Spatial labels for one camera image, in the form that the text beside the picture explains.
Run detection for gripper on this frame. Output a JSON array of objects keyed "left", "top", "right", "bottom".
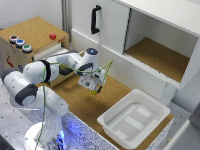
[{"left": 77, "top": 68, "right": 107, "bottom": 91}]

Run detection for yellow block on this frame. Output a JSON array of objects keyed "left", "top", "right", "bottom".
[{"left": 90, "top": 87, "right": 100, "bottom": 96}]

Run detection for pink block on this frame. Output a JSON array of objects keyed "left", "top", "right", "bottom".
[{"left": 49, "top": 33, "right": 57, "bottom": 41}]

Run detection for white sliding door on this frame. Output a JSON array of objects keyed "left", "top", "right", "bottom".
[{"left": 72, "top": 0, "right": 131, "bottom": 56}]

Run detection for white plastic box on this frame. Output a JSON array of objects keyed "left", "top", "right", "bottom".
[{"left": 96, "top": 88, "right": 172, "bottom": 150}]

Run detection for green button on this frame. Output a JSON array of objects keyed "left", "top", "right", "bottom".
[{"left": 21, "top": 43, "right": 34, "bottom": 54}]

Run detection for wooden drawer box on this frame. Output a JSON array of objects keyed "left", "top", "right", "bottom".
[{"left": 0, "top": 16, "right": 85, "bottom": 88}]

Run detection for blue button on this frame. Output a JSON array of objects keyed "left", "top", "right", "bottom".
[{"left": 15, "top": 38, "right": 26, "bottom": 49}]

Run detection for red button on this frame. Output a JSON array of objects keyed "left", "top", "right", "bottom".
[{"left": 9, "top": 34, "right": 20, "bottom": 45}]

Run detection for white cabinet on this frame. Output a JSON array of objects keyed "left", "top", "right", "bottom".
[{"left": 70, "top": 0, "right": 200, "bottom": 113}]

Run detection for green cable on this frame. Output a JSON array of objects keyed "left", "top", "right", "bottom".
[{"left": 34, "top": 59, "right": 114, "bottom": 150}]

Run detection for black door handle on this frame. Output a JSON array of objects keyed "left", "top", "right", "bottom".
[{"left": 90, "top": 4, "right": 102, "bottom": 35}]

